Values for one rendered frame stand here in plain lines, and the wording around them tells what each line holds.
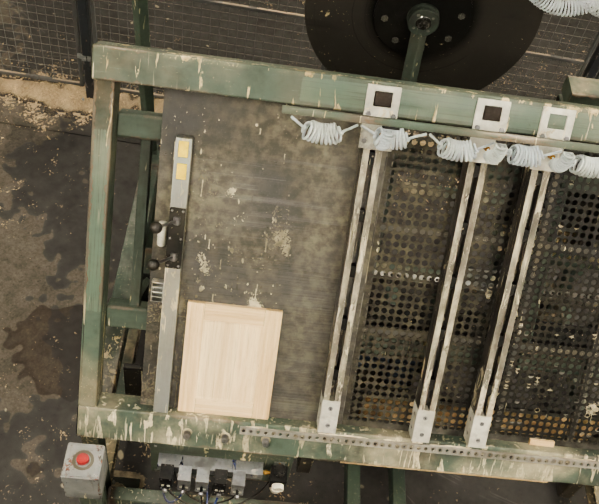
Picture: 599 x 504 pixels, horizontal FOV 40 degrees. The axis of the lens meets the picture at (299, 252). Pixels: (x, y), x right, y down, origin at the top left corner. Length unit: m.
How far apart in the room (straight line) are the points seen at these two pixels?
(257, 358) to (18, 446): 1.45
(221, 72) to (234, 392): 1.09
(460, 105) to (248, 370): 1.11
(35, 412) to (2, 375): 0.25
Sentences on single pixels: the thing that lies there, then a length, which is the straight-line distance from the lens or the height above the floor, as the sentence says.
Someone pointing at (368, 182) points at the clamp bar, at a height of 1.64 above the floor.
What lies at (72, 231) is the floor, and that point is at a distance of 4.49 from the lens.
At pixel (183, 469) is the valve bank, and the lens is 2.94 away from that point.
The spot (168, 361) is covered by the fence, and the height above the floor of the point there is 1.07.
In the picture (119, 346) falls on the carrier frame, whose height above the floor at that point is 0.79.
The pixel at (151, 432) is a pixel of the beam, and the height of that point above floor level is 0.84.
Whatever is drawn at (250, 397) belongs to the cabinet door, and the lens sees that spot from 2.85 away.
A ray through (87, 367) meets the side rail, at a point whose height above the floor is 1.03.
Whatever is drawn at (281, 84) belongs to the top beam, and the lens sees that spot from 2.42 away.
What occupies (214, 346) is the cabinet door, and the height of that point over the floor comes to 1.10.
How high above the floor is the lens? 3.47
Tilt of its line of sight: 52 degrees down
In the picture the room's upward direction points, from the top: 12 degrees clockwise
